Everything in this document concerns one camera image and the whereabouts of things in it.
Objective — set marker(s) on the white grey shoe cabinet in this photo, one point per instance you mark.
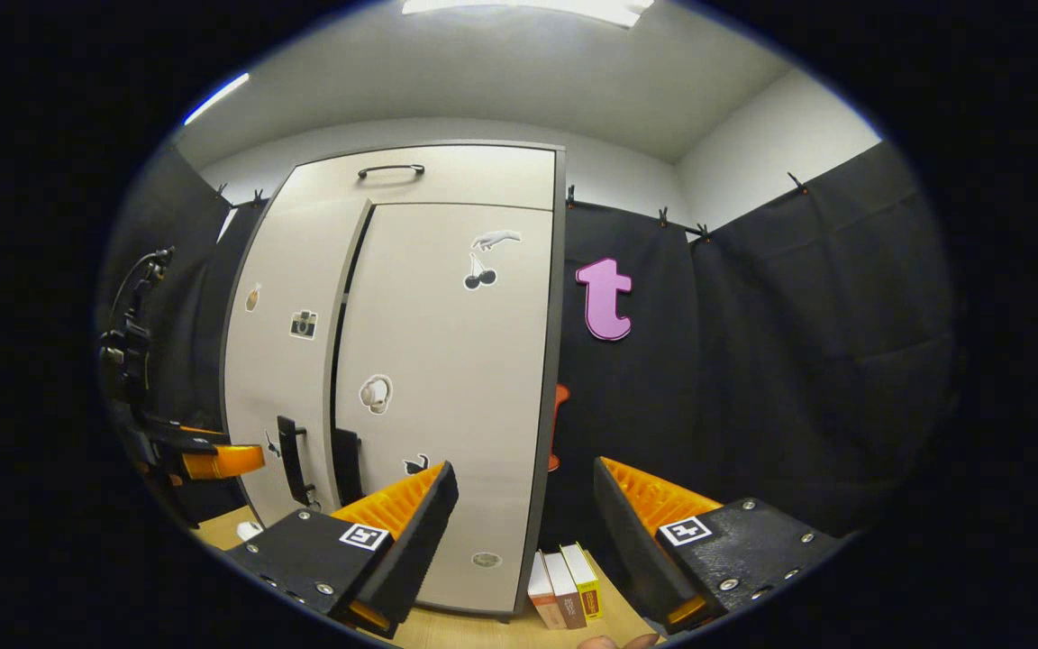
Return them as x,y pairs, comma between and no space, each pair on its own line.
447,361

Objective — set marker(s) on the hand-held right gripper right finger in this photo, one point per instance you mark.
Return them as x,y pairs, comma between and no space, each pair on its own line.
641,559

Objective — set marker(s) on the yellow book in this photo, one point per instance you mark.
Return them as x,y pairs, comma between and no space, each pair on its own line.
584,581

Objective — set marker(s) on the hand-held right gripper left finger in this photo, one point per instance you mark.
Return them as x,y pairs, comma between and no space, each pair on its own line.
411,550

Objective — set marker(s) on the long ceiling light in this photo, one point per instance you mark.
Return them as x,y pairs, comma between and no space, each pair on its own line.
528,7

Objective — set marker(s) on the small ceiling light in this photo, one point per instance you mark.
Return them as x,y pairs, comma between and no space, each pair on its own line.
215,97

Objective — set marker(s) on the white orange book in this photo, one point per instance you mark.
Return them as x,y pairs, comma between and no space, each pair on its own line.
544,595

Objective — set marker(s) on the cream cabinet drawer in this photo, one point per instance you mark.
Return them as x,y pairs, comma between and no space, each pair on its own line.
483,176

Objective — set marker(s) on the brown red book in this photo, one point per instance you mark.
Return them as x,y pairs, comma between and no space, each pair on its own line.
566,590

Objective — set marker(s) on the white cabinet door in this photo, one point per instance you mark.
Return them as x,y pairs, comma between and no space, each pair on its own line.
456,361
289,379

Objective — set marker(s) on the black backdrop cloth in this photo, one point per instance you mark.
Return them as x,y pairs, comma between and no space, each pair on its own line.
798,361

